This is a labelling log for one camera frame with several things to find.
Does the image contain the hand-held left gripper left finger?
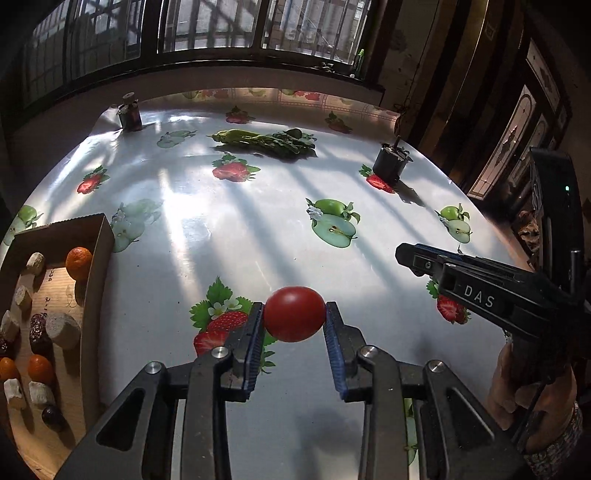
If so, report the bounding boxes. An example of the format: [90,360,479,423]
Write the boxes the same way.
[55,302,266,480]

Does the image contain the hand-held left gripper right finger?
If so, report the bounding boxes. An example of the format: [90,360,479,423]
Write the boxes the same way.
[324,302,532,480]

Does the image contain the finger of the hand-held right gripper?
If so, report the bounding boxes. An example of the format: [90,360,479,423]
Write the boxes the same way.
[396,242,509,280]

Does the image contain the red tomato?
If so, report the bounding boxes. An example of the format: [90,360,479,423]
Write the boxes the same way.
[263,286,327,343]

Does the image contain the brown stone-like block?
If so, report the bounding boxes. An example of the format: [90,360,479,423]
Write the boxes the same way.
[45,313,81,350]

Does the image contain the cardboard box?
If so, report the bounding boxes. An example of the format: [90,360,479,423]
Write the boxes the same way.
[0,213,115,480]

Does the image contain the person's right forearm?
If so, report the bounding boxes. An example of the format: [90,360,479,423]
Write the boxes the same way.
[522,401,585,478]

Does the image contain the person's right hand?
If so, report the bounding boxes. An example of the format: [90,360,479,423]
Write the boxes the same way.
[489,344,575,453]

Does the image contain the black motor with metal shaft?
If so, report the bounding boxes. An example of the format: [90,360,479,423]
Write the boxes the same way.
[373,136,414,183]

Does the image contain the fruit-print tablecloth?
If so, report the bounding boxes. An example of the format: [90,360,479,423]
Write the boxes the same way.
[0,87,532,480]

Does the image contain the wooden cabinet with glass panels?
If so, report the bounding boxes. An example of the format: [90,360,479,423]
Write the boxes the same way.
[466,28,573,199]

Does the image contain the dark leafy greens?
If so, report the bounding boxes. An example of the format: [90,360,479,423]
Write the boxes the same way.
[245,128,319,160]

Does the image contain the large orange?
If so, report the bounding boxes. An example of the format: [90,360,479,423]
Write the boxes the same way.
[65,247,94,282]

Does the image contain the dark plum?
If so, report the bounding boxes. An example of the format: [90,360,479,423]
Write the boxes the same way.
[41,405,65,431]

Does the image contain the white chunk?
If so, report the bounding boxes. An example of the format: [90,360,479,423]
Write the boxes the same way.
[4,378,27,411]
[0,310,19,342]
[29,381,56,408]

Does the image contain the green pepper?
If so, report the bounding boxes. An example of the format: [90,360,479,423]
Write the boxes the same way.
[208,129,262,147]

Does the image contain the black motor with wooden spool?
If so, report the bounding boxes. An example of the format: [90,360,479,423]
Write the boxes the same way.
[117,92,143,132]

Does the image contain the barred window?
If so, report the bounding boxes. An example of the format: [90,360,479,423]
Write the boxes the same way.
[18,0,384,109]

